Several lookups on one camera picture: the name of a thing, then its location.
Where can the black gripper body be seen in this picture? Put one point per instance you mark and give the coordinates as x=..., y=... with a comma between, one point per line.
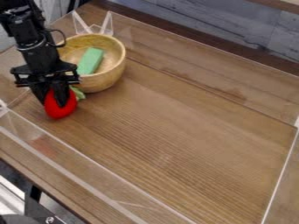
x=41, y=62

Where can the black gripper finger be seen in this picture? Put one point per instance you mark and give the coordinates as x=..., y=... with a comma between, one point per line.
x=60, y=88
x=40, y=90

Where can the red plush strawberry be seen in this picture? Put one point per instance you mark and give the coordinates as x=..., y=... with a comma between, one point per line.
x=53, y=110

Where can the wooden bowl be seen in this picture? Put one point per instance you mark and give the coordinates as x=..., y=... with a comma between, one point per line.
x=112, y=65

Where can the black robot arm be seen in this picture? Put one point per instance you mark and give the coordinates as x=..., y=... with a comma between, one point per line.
x=22, y=22

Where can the green rectangular block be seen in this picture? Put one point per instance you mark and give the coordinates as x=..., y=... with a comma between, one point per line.
x=89, y=61

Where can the clear acrylic stand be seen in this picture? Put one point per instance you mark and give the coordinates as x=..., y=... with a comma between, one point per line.
x=104, y=28

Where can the black equipment under table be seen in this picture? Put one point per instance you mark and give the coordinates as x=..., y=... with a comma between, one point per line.
x=24, y=210

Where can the clear acrylic tray wall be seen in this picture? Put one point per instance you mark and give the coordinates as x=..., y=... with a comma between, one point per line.
x=98, y=196

